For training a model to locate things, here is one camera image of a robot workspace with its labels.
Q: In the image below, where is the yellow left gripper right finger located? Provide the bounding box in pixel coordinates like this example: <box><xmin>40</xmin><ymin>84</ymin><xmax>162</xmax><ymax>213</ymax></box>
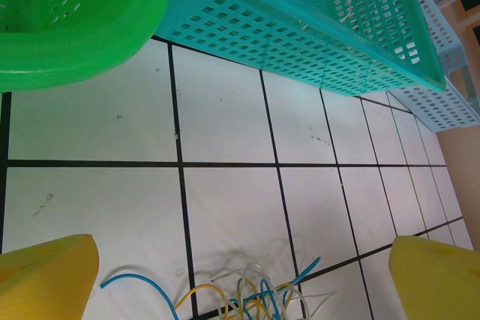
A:
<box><xmin>388</xmin><ymin>235</ymin><xmax>480</xmax><ymax>320</ymax></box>

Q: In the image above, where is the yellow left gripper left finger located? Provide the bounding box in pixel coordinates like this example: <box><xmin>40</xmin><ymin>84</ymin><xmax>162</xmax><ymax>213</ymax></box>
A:
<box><xmin>0</xmin><ymin>233</ymin><xmax>100</xmax><ymax>320</ymax></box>

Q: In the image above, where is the blue cable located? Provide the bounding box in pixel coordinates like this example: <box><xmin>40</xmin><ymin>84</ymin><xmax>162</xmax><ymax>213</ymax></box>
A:
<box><xmin>100</xmin><ymin>274</ymin><xmax>177</xmax><ymax>320</ymax></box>
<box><xmin>224</xmin><ymin>256</ymin><xmax>322</xmax><ymax>320</ymax></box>

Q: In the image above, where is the yellow cable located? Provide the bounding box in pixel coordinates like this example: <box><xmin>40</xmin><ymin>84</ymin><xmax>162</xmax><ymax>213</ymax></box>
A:
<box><xmin>235</xmin><ymin>278</ymin><xmax>301</xmax><ymax>320</ymax></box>
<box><xmin>175</xmin><ymin>285</ymin><xmax>226</xmax><ymax>320</ymax></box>

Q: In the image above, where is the light blue plastic basket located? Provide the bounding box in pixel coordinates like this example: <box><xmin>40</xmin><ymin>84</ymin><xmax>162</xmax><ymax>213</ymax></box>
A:
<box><xmin>385</xmin><ymin>0</ymin><xmax>480</xmax><ymax>133</ymax></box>

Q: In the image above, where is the green plastic basket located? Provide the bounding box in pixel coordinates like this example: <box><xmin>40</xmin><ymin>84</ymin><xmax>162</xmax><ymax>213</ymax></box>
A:
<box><xmin>0</xmin><ymin>0</ymin><xmax>173</xmax><ymax>93</ymax></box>

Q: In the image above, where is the teal plastic basket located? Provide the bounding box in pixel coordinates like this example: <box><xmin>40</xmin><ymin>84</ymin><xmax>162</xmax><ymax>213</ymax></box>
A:
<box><xmin>152</xmin><ymin>0</ymin><xmax>448</xmax><ymax>98</ymax></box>

